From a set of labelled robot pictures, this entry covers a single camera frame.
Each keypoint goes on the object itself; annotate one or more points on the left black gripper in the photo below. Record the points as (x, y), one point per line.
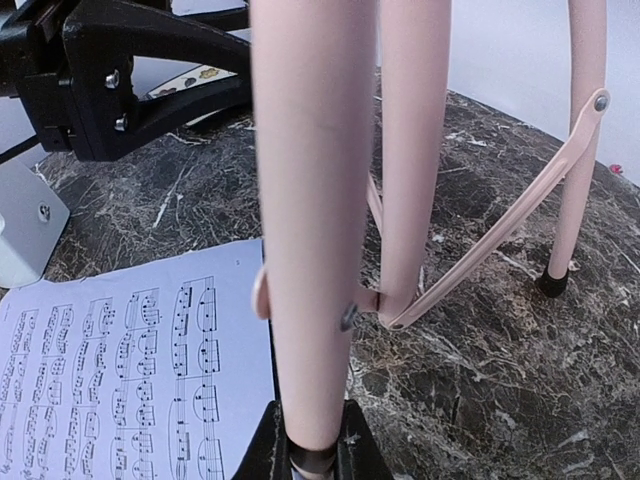
(81, 70)

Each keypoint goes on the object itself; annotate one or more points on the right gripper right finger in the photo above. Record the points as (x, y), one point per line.
(358, 456)

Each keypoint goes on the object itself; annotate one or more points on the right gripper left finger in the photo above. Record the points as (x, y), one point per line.
(267, 456)

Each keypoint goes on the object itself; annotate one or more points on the sheet music page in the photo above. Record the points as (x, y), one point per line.
(160, 371)

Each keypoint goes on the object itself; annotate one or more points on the pink music stand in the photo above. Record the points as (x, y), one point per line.
(349, 104)

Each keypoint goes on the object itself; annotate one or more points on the floral square plate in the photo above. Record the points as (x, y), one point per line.
(195, 77)

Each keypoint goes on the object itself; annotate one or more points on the white metronome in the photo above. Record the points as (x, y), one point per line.
(33, 219)

